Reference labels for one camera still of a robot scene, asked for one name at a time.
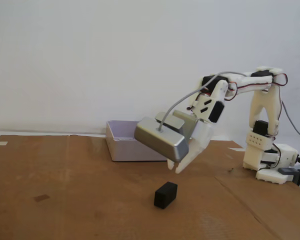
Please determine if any black rectangular block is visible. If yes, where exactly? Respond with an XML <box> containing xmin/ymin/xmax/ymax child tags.
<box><xmin>154</xmin><ymin>181</ymin><xmax>179</xmax><ymax>210</ymax></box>

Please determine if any silver webcam with clip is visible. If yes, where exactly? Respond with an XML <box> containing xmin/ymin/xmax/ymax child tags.
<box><xmin>134</xmin><ymin>111</ymin><xmax>199</xmax><ymax>163</ymax></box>

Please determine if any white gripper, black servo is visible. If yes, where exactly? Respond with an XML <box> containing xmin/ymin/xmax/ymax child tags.
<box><xmin>166</xmin><ymin>94</ymin><xmax>226</xmax><ymax>175</ymax></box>

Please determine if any brown cardboard sheet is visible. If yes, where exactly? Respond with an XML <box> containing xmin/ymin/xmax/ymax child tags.
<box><xmin>0</xmin><ymin>134</ymin><xmax>300</xmax><ymax>240</ymax></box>

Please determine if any grey table clamp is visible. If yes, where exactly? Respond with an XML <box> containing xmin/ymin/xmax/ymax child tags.
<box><xmin>277</xmin><ymin>167</ymin><xmax>300</xmax><ymax>186</ymax></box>

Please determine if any pale lilac plastic box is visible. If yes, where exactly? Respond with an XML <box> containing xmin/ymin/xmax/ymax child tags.
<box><xmin>105</xmin><ymin>120</ymin><xmax>170</xmax><ymax>163</ymax></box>

